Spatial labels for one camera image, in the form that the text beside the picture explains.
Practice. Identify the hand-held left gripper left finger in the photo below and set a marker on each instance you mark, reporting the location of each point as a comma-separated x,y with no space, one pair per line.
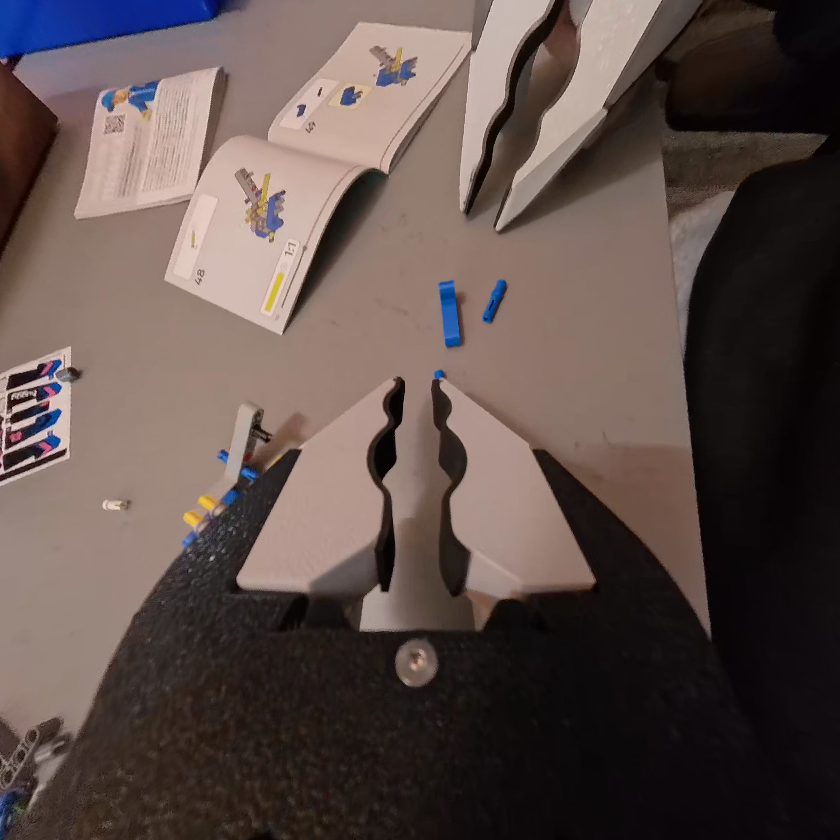
328,512

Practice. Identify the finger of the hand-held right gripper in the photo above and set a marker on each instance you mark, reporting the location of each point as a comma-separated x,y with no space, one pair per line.
489,79
610,59

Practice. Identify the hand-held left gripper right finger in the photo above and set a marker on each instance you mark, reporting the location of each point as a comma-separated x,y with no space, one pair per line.
512,512

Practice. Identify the blue angled lego beam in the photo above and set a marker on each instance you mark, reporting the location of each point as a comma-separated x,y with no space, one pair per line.
450,315

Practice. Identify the small yellow blue lego assembly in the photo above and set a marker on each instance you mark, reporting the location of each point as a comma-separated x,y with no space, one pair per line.
246,433

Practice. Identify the open lego instruction booklet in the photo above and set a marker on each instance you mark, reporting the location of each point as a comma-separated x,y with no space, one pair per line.
315,190

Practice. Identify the small white lego piece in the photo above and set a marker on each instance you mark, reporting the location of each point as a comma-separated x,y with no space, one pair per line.
115,505

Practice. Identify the small grey lego piece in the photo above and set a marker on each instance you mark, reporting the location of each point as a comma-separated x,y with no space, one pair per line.
68,375

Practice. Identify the lego sticker sheet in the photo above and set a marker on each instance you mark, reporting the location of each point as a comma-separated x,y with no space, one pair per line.
33,420

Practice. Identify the partly built lego vehicle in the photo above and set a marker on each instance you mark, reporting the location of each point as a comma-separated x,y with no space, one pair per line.
29,754

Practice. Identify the person's black trousers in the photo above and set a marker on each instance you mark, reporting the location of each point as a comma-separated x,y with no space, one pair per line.
768,459

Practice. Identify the closed leaflet with minifigure print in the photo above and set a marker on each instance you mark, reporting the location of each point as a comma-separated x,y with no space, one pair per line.
164,144

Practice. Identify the blue plastic bin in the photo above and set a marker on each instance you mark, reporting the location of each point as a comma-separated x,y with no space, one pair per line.
98,23

